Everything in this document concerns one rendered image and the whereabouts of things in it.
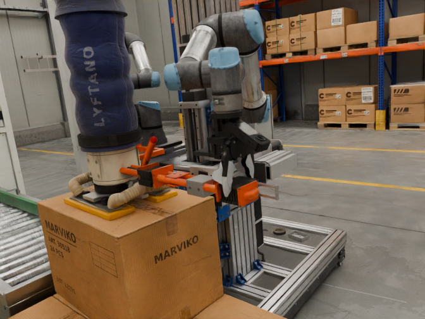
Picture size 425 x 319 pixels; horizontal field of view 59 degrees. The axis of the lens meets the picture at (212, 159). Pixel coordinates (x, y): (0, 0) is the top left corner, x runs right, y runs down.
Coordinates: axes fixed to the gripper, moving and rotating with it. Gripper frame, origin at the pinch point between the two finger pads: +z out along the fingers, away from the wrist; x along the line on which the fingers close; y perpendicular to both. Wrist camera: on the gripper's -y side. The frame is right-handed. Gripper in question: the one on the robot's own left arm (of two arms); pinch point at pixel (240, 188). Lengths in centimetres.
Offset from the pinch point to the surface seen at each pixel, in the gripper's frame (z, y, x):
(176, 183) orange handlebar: 0.8, 22.1, 3.4
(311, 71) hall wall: -18, 437, -808
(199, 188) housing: 0.6, 12.0, 3.5
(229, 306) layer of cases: 53, 24, -16
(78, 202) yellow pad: 11, 68, 14
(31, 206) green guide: 46, 201, -13
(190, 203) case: 13.0, 32.5, -10.3
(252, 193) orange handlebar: 0.0, -5.0, 1.7
